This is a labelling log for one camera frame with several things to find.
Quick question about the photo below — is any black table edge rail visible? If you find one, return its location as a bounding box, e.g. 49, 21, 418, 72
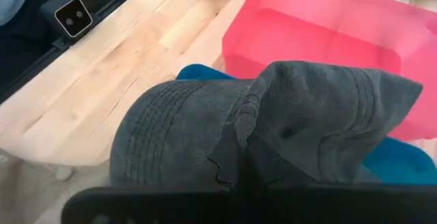
0, 0, 154, 104

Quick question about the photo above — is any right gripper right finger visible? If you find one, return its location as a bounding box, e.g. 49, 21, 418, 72
254, 148, 285, 188

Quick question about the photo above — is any blue plastic bin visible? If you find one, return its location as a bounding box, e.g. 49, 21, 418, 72
175, 63, 437, 186

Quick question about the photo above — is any pink translucent plastic bin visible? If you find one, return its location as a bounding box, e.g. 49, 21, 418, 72
221, 0, 437, 141

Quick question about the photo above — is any black table-level camera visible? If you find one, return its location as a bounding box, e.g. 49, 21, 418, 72
40, 0, 100, 42

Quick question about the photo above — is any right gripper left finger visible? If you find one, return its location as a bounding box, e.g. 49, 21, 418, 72
231, 145, 255, 188

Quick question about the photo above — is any beige hat with white button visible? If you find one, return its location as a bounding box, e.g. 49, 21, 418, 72
0, 148, 112, 224

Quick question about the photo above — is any dark grey bucket hat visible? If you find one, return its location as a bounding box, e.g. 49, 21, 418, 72
109, 59, 424, 188

